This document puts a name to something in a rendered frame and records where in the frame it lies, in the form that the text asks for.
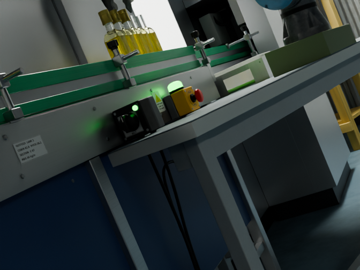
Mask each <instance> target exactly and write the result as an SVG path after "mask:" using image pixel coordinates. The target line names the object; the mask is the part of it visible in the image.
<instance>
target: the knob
mask: <svg viewBox="0 0 360 270"><path fill-rule="evenodd" d="M119 125H120V127H121V129H122V130H123V131H125V132H126V133H129V132H133V131H135V130H137V129H138V127H139V118H138V117H137V115H135V114H134V113H131V112H129V113H127V114H125V115H123V116H121V117H120V120H119Z"/></svg>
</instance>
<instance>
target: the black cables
mask: <svg viewBox="0 0 360 270"><path fill-rule="evenodd" d="M160 153H161V156H162V159H163V161H164V166H163V169H162V177H163V181H162V178H161V176H160V174H159V172H158V169H157V167H156V165H155V163H154V161H153V158H152V156H151V154H149V155H148V158H149V160H150V162H151V164H152V166H153V169H154V171H155V173H156V175H157V178H158V180H159V182H160V184H161V187H162V189H163V191H164V193H165V195H166V198H167V200H168V203H169V205H170V207H171V210H172V212H173V214H174V216H175V219H176V221H177V224H178V226H179V229H180V231H181V233H182V236H183V238H184V241H185V244H186V247H187V249H188V252H189V255H190V258H191V261H192V263H193V266H194V270H200V267H199V264H198V261H197V258H196V255H195V252H194V250H193V246H192V243H191V240H190V237H189V233H188V230H187V227H186V224H185V220H184V216H183V212H182V208H181V205H180V202H179V198H178V194H177V191H176V187H175V183H174V180H173V177H172V174H171V171H170V168H169V166H168V164H170V163H174V161H173V160H170V161H168V162H167V160H166V157H165V155H164V152H163V150H160ZM166 170H167V173H168V176H169V179H170V182H171V186H172V189H173V192H174V195H175V199H176V202H177V206H178V210H179V214H180V217H181V220H182V224H183V227H182V224H181V222H180V220H179V217H178V215H177V213H176V210H175V207H174V204H173V201H172V199H171V196H170V193H169V189H168V186H167V181H166V175H165V171H166ZM163 182H164V183H163ZM183 228H184V229H183Z"/></svg>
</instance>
